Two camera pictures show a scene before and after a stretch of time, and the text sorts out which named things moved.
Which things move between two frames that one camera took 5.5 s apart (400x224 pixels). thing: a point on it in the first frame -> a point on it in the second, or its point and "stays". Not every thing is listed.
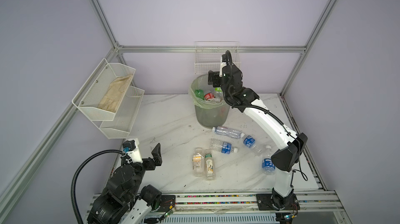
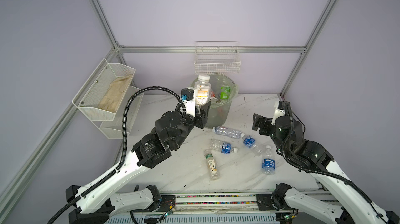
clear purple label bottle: (227, 132) stays
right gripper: (213, 77) -> (263, 122)
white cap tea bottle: (198, 162) -> (203, 92)
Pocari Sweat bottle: (250, 142) stays
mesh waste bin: (211, 109) stays
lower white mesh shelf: (124, 116) stays
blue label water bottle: (225, 147) stays
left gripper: (150, 165) -> (201, 119)
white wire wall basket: (208, 54) stays
